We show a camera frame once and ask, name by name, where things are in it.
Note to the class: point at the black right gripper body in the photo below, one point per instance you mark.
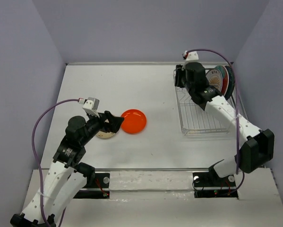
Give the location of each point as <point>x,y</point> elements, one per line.
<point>181,76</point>

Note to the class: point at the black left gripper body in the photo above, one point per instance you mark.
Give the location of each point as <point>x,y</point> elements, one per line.
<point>95,124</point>

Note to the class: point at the small cream plate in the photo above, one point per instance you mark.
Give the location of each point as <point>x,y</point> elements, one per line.
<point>105,135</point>

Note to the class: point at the orange plastic plate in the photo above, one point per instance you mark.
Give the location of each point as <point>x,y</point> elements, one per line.
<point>134,121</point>

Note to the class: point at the white plate orange sunburst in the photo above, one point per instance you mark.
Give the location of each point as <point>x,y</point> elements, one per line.
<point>215,78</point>

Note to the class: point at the red teal floral plate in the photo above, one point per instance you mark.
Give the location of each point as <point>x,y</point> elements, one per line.
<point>225,77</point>

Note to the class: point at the dark teal speckled plate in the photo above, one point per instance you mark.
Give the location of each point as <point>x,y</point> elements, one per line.
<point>231,85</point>

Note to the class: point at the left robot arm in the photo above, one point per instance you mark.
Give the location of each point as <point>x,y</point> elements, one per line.
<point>67,174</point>

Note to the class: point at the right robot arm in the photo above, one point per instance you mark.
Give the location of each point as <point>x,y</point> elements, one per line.
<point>255,146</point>

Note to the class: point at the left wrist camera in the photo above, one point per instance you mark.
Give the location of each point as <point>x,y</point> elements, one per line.
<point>90,105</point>

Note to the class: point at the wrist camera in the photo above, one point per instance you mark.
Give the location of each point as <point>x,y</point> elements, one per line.
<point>90,105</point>
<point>190,56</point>

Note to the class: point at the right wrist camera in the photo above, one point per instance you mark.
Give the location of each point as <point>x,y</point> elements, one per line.
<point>190,56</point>

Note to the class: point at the chrome wire dish rack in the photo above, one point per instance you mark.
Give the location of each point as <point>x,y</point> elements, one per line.
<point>194,121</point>

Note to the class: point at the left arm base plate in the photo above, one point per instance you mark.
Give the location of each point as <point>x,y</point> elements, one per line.
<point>97,189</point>

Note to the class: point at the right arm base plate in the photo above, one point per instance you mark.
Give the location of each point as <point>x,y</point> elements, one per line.
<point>220,188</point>

